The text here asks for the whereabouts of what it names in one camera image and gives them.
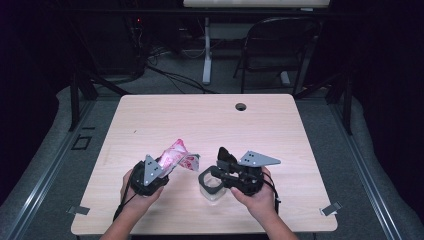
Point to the white desk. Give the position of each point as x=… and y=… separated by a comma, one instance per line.
x=207, y=50

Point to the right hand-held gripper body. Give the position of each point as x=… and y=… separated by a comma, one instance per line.
x=250, y=180

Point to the pink and white plastic bag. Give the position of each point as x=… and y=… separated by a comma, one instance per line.
x=173, y=155

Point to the metal floor rail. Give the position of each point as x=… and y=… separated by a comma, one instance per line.
x=43, y=186
x=370, y=180

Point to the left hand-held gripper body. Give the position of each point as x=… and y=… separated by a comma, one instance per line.
x=146, y=180

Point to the black folding chair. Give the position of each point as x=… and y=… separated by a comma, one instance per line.
x=276, y=63

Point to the grey tape piece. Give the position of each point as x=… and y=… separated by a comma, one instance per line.
x=79, y=210
x=330, y=209

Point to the clear jar with black lid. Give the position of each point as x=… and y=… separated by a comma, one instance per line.
x=204, y=181

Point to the person's right hand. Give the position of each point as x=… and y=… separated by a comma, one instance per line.
x=260, y=203

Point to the person's left hand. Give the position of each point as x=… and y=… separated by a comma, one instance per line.
x=136, y=201

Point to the black metal stand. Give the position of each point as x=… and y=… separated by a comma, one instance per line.
x=75, y=100
x=347, y=106

